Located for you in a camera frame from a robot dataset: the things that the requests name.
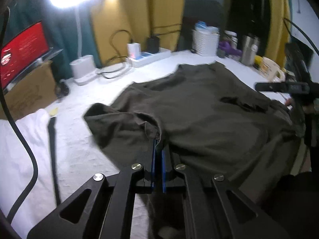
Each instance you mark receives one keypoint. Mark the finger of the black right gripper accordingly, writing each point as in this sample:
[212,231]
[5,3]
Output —
[283,87]

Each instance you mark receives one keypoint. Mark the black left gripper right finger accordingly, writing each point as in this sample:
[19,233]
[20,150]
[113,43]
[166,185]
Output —
[212,206]

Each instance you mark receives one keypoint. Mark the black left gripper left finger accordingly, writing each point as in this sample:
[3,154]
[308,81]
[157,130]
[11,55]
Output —
[103,206]

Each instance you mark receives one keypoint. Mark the dark olive garment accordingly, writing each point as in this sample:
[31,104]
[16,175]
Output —
[215,122]

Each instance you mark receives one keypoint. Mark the steel tumbler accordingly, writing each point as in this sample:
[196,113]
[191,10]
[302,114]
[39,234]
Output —
[250,46]

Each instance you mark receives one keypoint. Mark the purple object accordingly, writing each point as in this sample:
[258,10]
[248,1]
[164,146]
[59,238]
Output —
[228,49]

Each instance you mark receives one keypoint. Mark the white folded cloth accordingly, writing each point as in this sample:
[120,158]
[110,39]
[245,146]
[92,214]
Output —
[17,170]

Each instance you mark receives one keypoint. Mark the white plastic basket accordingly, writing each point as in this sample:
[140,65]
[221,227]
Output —
[206,41]

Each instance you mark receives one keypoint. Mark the small yellow object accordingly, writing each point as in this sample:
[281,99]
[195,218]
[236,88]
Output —
[53,112]

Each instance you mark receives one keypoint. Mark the brown cardboard box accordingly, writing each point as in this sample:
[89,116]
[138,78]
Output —
[34,91]

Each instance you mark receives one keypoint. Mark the black charger adapter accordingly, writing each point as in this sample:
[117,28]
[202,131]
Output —
[153,44]

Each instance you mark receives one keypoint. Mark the white power strip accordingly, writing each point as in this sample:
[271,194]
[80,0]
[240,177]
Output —
[148,58]

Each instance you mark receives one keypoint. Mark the white charger adapter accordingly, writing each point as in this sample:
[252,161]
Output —
[134,50]

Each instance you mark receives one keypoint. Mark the yellow curtain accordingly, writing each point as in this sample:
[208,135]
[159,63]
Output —
[115,20]

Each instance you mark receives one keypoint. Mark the teal curtain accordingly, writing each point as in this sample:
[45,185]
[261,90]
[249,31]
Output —
[59,27]

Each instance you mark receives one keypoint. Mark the white desk lamp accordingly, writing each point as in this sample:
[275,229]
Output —
[84,67]

